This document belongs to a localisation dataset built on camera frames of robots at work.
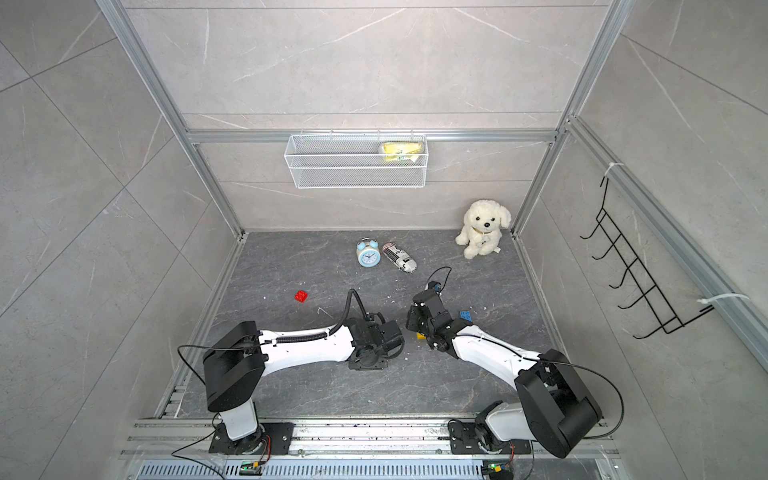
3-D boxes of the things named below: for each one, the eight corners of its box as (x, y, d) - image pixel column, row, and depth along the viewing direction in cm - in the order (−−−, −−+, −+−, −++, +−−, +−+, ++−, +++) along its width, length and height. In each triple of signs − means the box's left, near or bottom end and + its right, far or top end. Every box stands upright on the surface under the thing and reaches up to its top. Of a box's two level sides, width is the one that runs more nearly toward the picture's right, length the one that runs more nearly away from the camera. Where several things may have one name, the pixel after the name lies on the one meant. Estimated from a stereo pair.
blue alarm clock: (362, 271, 110) (359, 254, 102) (356, 258, 114) (354, 240, 106) (381, 266, 112) (380, 248, 104) (375, 252, 116) (373, 235, 108)
